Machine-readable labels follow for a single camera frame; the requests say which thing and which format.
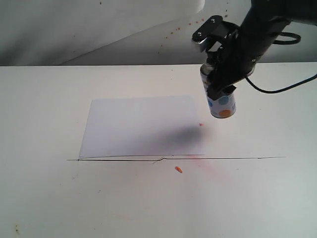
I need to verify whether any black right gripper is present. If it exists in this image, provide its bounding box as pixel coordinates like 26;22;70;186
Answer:
206;22;263;101

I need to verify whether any white spray paint can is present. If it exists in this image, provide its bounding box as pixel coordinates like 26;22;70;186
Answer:
200;63;236;119

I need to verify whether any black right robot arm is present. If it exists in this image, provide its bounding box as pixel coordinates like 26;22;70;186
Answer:
192;0;317;101

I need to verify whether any orange paint blob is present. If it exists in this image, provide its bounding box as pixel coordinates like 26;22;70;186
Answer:
175;167;183;173

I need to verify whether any white paper sheet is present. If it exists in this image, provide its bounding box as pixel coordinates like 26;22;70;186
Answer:
79;95;205;159

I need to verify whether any white backdrop sheet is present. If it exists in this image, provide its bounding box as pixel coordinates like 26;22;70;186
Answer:
0;0;317;66

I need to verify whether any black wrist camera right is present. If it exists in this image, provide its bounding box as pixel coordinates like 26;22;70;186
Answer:
192;15;240;52

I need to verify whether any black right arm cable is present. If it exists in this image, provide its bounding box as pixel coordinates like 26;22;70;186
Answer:
245;31;317;94

